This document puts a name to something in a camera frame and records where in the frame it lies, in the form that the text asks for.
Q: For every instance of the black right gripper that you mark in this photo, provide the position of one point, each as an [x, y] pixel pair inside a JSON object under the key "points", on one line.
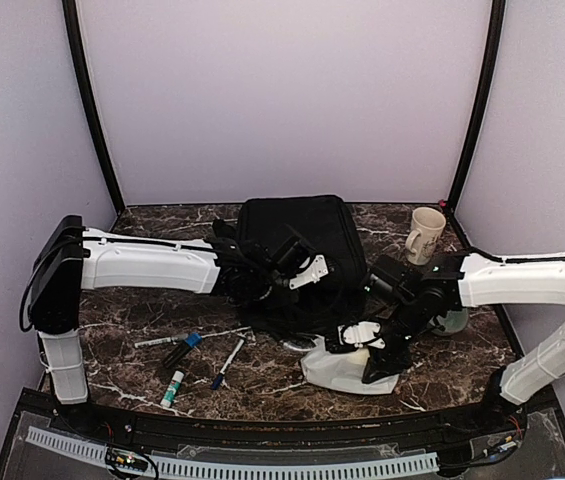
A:
{"points": [[386, 361]]}

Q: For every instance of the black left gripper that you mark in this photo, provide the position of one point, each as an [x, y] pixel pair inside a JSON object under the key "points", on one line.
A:
{"points": [[296, 298]]}

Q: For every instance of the white paper tissue pack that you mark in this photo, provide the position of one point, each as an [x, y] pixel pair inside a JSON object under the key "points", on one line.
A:
{"points": [[342, 372]]}

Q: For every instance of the black student backpack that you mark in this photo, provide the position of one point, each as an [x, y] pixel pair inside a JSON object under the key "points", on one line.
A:
{"points": [[262, 226]]}

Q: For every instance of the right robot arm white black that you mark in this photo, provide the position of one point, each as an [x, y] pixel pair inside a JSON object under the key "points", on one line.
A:
{"points": [[469, 280]]}

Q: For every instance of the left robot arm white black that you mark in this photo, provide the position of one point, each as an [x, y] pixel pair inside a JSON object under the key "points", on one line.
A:
{"points": [[77, 259]]}

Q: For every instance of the black marker blue cap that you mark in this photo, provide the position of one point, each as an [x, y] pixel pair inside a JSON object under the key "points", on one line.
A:
{"points": [[181, 350]]}

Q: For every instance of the pale green ceramic bowl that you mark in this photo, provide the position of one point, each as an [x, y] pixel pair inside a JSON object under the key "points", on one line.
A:
{"points": [[453, 322]]}

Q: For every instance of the white pen blue cap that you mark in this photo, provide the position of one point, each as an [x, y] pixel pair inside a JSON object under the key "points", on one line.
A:
{"points": [[217, 382]]}

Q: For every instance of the white green glue stick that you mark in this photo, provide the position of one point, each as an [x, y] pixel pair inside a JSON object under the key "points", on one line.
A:
{"points": [[172, 389]]}

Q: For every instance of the thin white pen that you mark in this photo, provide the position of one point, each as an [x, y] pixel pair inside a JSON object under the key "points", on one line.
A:
{"points": [[160, 341]]}

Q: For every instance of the white ceramic mug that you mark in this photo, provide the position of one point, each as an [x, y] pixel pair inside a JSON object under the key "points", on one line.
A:
{"points": [[427, 225]]}

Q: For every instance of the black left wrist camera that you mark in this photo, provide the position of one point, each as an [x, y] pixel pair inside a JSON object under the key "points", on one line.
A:
{"points": [[299, 264]]}

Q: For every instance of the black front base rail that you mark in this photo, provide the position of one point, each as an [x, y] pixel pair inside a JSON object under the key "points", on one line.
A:
{"points": [[427, 415]]}

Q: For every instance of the white slotted cable duct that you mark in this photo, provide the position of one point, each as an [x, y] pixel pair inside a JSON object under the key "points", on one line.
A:
{"points": [[129, 463]]}

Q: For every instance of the black right corner post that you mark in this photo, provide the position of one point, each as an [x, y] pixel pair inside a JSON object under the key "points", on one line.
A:
{"points": [[478, 111]]}

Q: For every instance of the black corner post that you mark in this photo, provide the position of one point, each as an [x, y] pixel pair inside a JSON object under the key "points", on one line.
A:
{"points": [[478, 111], [88, 100]]}

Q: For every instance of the black left corner post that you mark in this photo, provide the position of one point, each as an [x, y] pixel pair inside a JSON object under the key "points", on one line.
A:
{"points": [[88, 100]]}

